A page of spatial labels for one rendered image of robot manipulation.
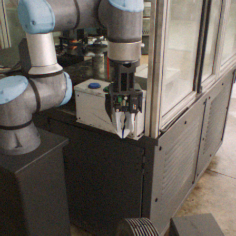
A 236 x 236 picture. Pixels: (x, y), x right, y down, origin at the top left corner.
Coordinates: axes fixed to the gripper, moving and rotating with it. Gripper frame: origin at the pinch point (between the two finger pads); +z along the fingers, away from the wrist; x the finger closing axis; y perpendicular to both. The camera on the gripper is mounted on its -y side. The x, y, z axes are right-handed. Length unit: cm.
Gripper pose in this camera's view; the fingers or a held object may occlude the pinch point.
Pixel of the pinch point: (122, 131)
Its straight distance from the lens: 78.9
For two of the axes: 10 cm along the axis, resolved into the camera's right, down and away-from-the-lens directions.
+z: 0.0, 8.9, 4.6
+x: 9.9, -0.5, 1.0
